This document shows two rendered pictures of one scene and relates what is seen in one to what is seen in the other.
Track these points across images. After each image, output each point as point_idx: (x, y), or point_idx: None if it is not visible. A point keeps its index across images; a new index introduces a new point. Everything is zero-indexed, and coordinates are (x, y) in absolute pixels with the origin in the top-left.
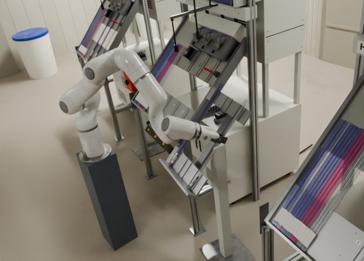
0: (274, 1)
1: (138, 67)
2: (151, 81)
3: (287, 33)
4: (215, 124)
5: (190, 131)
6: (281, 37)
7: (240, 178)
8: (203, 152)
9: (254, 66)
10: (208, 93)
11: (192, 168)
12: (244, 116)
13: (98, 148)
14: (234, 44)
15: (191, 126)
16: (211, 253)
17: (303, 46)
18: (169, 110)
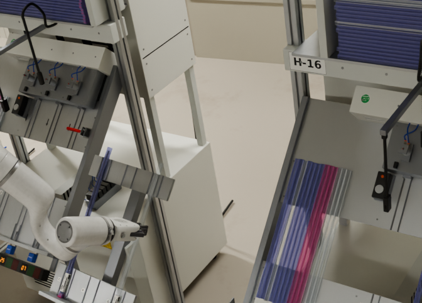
0: (144, 3)
1: (2, 157)
2: (26, 173)
3: (169, 44)
4: (93, 212)
5: (102, 231)
6: (162, 52)
7: (151, 287)
8: (110, 258)
9: (137, 107)
10: (81, 166)
11: (103, 287)
12: (164, 187)
13: None
14: (101, 79)
15: (101, 224)
16: None
17: (193, 58)
18: (16, 210)
